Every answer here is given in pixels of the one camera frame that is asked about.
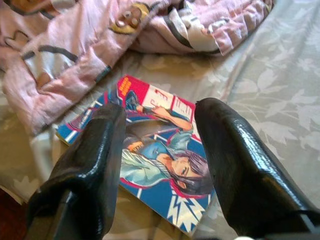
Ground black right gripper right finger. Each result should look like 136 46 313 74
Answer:
194 97 320 237

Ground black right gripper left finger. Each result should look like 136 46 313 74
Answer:
24 103 127 240

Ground blue and pink comic book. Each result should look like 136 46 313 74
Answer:
56 74 217 237

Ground pink cartoon animal blanket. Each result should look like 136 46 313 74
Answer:
0 0 275 137

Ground bed with grey floral sheet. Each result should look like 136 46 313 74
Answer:
0 0 320 240

